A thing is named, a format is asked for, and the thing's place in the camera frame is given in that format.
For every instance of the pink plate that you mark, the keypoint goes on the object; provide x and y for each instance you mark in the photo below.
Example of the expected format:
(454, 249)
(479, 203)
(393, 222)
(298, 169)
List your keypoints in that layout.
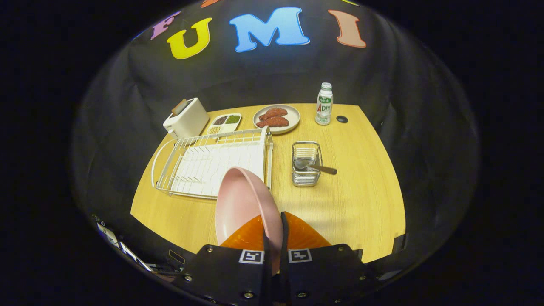
(238, 204)

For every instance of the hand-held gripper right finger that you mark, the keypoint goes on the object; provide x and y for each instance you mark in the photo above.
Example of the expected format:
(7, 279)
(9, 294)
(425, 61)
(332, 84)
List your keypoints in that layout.
(323, 272)

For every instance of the white toaster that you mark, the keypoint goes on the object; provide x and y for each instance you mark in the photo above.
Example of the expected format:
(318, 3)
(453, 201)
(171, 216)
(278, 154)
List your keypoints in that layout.
(191, 121)

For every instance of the red meat piece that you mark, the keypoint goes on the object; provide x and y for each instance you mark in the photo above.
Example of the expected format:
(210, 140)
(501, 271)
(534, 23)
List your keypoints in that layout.
(274, 113)
(272, 122)

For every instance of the white divided bean tray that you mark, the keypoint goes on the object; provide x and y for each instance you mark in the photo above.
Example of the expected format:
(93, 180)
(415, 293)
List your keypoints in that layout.
(224, 126)

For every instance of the beige round plate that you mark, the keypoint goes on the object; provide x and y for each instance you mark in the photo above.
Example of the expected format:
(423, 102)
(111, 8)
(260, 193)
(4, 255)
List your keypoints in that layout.
(293, 117)

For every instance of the white green labelled drink bottle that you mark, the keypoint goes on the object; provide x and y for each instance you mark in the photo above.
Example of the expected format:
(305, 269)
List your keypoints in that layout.
(324, 108)

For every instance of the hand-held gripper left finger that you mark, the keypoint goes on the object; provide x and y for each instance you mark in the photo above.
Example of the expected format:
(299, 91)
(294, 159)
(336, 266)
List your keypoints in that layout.
(225, 272)

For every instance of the toast slice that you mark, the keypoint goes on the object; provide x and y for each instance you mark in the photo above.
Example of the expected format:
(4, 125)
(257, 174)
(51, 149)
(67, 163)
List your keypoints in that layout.
(178, 107)

